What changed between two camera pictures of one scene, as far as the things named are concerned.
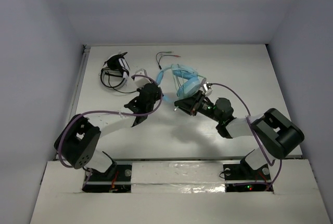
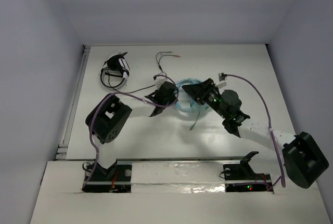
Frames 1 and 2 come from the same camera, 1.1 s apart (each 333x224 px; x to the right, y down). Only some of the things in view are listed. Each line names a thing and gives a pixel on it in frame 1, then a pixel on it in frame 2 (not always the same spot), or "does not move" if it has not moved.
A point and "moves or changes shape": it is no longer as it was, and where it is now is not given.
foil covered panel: [178, 178] does not move
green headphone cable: [180, 74] -> [193, 125]
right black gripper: [191, 105] -> [200, 91]
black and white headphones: [114, 71] does not move
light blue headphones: [188, 88] moves or changes shape
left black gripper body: [138, 104] -> [158, 102]
